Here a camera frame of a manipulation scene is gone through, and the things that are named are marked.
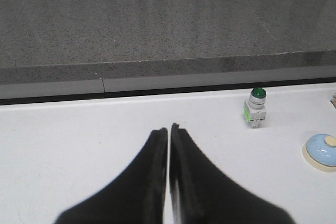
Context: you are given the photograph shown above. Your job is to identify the grey granite counter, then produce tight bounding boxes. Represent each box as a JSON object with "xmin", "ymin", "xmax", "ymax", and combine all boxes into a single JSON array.
[{"xmin": 1, "ymin": 0, "xmax": 335, "ymax": 105}]

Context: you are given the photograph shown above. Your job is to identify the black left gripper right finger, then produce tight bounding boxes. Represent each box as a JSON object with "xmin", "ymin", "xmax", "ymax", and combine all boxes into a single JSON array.
[{"xmin": 170, "ymin": 124, "xmax": 294, "ymax": 223}]

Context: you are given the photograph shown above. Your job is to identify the green pushbutton switch white body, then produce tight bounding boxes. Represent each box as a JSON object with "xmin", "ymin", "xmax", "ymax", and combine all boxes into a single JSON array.
[{"xmin": 243, "ymin": 87, "xmax": 267, "ymax": 129}]

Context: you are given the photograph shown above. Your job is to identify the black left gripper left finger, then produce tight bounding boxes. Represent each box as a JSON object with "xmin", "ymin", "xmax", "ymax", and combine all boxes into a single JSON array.
[{"xmin": 56, "ymin": 128, "xmax": 167, "ymax": 223}]

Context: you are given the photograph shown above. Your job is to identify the blue call bell cream base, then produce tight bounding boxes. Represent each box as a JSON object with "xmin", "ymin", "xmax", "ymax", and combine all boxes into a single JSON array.
[{"xmin": 302, "ymin": 134, "xmax": 335, "ymax": 173}]

